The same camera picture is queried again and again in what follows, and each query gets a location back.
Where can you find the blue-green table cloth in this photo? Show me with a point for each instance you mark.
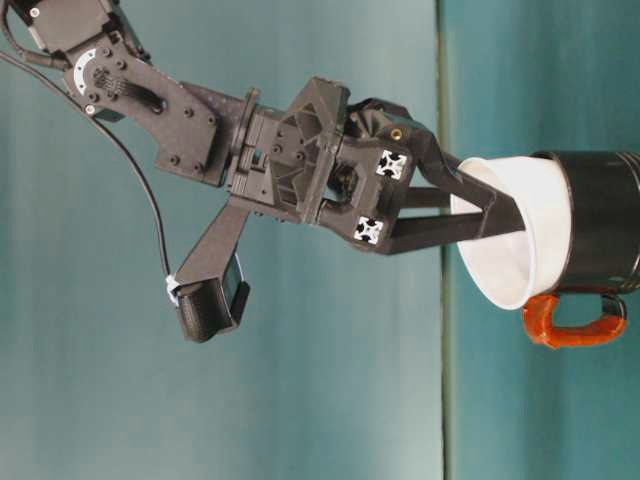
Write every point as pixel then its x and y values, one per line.
pixel 525 400

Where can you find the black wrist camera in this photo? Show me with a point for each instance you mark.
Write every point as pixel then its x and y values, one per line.
pixel 205 310

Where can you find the white paper cup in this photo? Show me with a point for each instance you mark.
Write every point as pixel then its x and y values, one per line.
pixel 545 225

